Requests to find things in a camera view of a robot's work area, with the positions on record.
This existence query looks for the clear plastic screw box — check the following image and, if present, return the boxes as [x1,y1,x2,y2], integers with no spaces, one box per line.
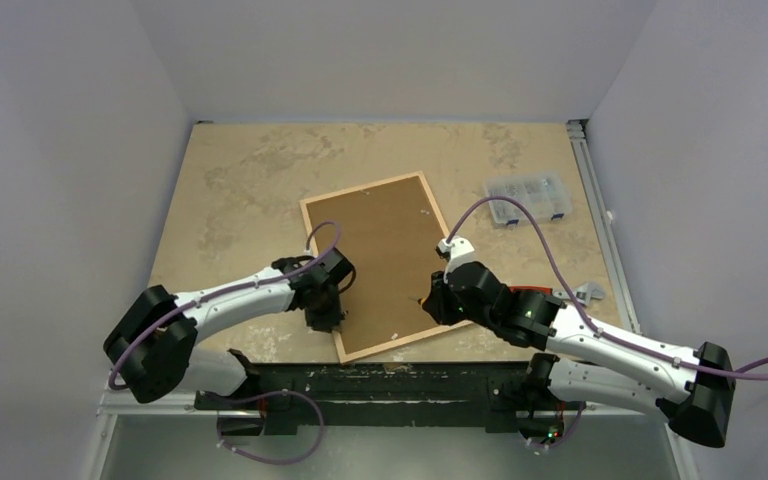
[483,171,573,227]

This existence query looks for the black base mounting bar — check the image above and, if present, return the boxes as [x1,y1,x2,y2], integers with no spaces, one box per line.
[195,354,579,444]

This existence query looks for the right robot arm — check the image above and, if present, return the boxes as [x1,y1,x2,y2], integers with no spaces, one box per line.
[418,262,736,448]

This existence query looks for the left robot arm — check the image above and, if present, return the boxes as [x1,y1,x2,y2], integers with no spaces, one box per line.
[103,249,357,409]

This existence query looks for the wooden picture frame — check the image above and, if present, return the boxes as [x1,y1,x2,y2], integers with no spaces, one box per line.
[300,172,468,364]

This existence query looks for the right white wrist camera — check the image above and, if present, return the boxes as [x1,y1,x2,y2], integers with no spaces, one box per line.
[435,235,475,268]

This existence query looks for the red handled adjustable wrench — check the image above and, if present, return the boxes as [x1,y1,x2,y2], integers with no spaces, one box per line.
[510,281,606,307]

